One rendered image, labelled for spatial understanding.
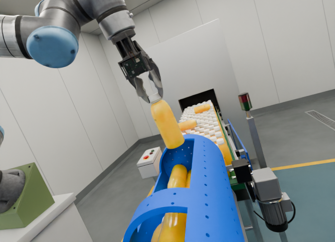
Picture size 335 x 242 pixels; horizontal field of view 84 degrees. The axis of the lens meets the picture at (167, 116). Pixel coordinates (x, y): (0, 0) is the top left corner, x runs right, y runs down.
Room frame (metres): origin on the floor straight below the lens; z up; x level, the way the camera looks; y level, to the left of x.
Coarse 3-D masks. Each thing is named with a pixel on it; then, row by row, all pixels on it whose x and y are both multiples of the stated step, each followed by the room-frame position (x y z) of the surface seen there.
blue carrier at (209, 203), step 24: (192, 144) 0.79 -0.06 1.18; (168, 168) 0.83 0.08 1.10; (192, 168) 0.50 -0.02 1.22; (216, 168) 0.54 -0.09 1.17; (168, 192) 0.40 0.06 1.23; (192, 192) 0.39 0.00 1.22; (216, 192) 0.42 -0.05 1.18; (144, 216) 0.37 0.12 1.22; (192, 216) 0.32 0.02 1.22; (216, 216) 0.34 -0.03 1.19; (144, 240) 0.48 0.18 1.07; (192, 240) 0.27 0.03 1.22; (216, 240) 0.28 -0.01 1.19; (240, 240) 0.32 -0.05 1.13
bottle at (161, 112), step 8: (152, 104) 0.60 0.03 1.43; (160, 104) 0.59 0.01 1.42; (152, 112) 0.59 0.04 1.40; (160, 112) 0.58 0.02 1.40; (168, 112) 0.59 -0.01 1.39; (160, 120) 0.58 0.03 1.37; (168, 120) 0.58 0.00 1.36; (160, 128) 0.59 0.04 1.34; (168, 128) 0.58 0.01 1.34; (176, 128) 0.59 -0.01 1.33; (168, 136) 0.58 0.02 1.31; (176, 136) 0.58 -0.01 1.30; (168, 144) 0.59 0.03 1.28; (176, 144) 0.58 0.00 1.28
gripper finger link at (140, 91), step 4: (136, 80) 0.58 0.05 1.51; (140, 80) 0.59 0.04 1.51; (136, 84) 0.57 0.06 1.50; (140, 84) 0.60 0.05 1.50; (136, 88) 0.57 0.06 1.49; (140, 88) 0.59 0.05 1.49; (140, 92) 0.58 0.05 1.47; (144, 92) 0.60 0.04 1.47; (140, 96) 0.57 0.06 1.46; (144, 96) 0.60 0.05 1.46; (148, 96) 0.61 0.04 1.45; (144, 100) 0.60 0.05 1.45; (148, 100) 0.60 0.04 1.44
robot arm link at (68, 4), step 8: (48, 0) 0.52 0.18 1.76; (56, 0) 0.51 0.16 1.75; (64, 0) 0.51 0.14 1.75; (72, 0) 0.51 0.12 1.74; (40, 8) 0.53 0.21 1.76; (64, 8) 0.49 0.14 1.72; (72, 8) 0.52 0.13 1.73; (80, 8) 0.52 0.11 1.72; (80, 16) 0.53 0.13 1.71; (88, 16) 0.54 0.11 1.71; (80, 24) 0.53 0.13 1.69
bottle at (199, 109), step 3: (201, 105) 1.83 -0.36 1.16; (204, 105) 1.81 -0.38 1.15; (207, 105) 1.80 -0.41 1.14; (210, 105) 1.80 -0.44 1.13; (195, 108) 1.83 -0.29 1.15; (198, 108) 1.82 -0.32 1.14; (201, 108) 1.81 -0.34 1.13; (204, 108) 1.80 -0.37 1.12; (207, 108) 1.79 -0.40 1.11; (195, 111) 1.82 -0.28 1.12; (198, 111) 1.82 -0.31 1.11; (201, 111) 1.81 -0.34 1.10
